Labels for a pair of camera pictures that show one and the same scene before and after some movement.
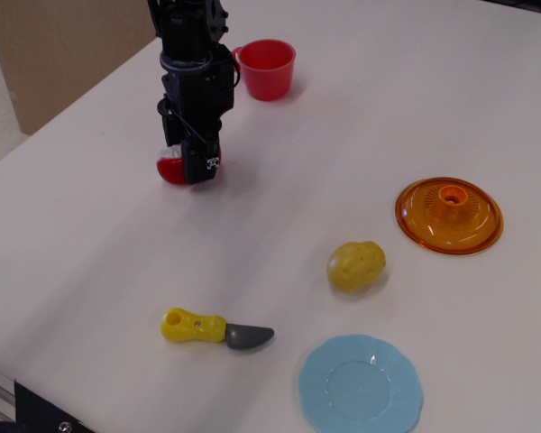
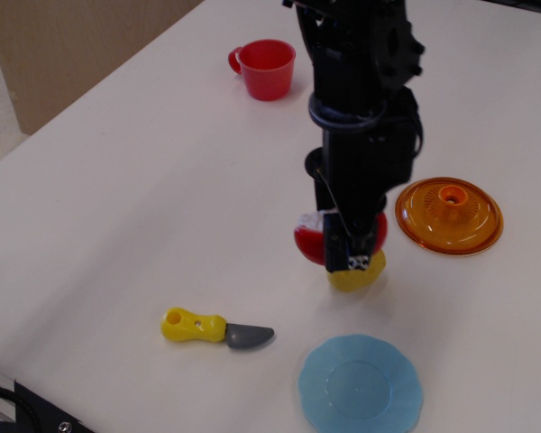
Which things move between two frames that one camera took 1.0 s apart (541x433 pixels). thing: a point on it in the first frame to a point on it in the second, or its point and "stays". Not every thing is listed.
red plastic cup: [268, 68] stays
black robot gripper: [195, 105] to [369, 150]
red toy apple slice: [169, 163] to [310, 236]
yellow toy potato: [355, 266] stays
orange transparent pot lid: [449, 215] stays
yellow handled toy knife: [180, 325] stays
